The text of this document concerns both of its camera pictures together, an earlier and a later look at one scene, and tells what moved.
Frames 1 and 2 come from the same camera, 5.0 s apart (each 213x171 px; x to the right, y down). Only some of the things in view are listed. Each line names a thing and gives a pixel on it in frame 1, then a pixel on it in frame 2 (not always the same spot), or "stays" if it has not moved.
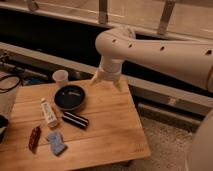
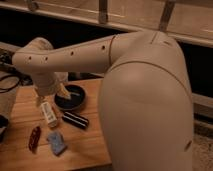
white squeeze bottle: x=51 y=118 stays
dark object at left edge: x=4 y=123 stays
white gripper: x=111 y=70 → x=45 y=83
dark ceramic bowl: x=69 y=97 stays
